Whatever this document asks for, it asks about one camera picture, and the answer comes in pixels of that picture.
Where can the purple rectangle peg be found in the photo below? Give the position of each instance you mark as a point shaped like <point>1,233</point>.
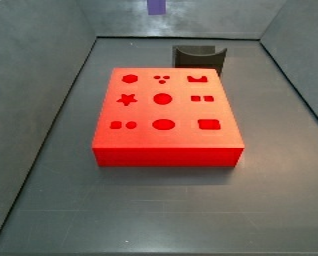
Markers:
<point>156,7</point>

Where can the red shape sorter block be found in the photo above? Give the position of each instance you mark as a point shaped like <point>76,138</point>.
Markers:
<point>166,117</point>

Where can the black curved bracket stand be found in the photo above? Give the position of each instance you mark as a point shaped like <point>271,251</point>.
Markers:
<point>192,56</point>

